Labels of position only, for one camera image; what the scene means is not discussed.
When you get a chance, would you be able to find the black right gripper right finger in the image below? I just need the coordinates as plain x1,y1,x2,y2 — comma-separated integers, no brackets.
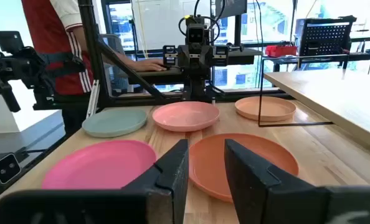
224,139,328,224

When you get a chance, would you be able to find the peach orange plate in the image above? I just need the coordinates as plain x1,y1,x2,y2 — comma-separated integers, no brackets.
234,96,297,122

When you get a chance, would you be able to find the whiteboard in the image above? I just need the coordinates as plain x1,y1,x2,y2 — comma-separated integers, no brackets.
131,0,217,50

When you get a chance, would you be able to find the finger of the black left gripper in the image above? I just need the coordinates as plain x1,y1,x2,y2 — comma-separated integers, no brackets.
214,45,230,67
162,45,178,67

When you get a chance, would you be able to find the dark orange plate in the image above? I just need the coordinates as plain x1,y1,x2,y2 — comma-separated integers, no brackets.
187,133,300,203

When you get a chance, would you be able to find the red storage box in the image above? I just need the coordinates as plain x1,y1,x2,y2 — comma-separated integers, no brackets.
265,45,298,58

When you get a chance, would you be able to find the black pegboard panel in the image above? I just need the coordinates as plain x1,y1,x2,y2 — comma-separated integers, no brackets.
295,15,357,57

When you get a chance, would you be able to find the person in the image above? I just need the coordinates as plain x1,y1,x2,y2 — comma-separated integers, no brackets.
21,0,170,135

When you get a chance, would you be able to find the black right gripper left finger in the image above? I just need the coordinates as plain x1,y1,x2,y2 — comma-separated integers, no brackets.
122,139,189,224

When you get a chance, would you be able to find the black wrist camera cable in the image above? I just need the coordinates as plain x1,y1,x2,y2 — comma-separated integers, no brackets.
178,0,223,44

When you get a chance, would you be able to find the black aluminium table frame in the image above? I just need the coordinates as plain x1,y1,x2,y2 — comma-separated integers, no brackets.
0,0,287,205

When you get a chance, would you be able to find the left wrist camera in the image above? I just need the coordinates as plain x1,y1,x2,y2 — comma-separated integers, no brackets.
184,17,207,45

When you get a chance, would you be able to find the black monitor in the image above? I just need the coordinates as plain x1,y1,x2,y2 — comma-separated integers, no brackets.
214,0,248,19

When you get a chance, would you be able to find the small black depth camera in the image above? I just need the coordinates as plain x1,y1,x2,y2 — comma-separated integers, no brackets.
0,152,22,187

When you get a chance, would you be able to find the grey office chair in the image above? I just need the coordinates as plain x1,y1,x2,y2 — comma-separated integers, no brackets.
99,33,126,94

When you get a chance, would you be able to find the person's hand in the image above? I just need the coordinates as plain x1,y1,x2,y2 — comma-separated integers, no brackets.
131,57,169,73

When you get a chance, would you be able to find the teal plate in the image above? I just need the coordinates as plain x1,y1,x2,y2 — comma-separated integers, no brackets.
82,108,148,138

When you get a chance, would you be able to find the grey desk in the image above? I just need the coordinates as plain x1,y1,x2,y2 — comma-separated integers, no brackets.
127,48,263,85

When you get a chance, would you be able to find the black workbench table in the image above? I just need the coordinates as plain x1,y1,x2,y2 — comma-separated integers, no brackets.
261,36,370,74

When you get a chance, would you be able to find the magenta plate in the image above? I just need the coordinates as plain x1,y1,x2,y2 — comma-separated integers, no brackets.
41,139,158,190

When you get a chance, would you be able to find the salmon pink plate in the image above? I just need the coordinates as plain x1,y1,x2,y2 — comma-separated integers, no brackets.
152,101,221,133

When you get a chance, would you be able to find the silver metal bracket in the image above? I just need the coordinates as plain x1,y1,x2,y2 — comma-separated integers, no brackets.
85,79,101,119

